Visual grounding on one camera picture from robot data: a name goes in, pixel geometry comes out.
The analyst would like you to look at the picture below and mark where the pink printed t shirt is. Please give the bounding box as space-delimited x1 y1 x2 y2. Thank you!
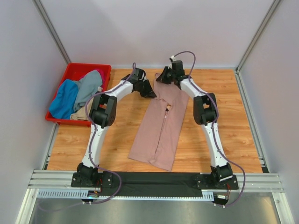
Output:
128 81 189 171

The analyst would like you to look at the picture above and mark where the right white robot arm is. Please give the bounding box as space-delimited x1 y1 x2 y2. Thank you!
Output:
156 59 239 189

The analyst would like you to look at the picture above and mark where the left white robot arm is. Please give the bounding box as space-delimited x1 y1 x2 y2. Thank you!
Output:
71 63 156 188

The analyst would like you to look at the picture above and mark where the grey-blue t shirt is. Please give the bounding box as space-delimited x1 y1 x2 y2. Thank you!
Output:
73 70 103 112

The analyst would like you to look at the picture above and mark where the beige t shirt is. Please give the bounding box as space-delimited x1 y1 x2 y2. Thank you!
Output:
70 107 88 121

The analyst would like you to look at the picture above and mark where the red plastic bin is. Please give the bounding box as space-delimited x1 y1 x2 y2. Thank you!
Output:
45 63 112 127

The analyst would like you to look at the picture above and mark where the blue t shirt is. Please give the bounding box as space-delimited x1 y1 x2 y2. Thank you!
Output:
49 79 78 119

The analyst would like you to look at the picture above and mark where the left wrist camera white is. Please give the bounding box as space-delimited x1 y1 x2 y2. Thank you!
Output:
138 72 147 82

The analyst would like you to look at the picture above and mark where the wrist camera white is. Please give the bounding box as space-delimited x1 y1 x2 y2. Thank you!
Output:
138 72 147 82
169 56 176 62

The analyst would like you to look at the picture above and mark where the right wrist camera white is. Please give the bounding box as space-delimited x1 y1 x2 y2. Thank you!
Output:
169 56 176 62

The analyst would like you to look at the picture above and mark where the right frame post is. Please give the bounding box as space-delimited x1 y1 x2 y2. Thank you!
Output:
235 0 283 73

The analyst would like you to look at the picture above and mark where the frame post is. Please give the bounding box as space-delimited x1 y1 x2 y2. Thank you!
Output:
235 0 283 73
32 0 71 64

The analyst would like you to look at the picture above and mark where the aluminium mounting rail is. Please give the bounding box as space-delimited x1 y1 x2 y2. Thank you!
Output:
28 170 285 204

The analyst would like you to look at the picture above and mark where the left frame post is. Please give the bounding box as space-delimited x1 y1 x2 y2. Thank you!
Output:
32 0 71 64

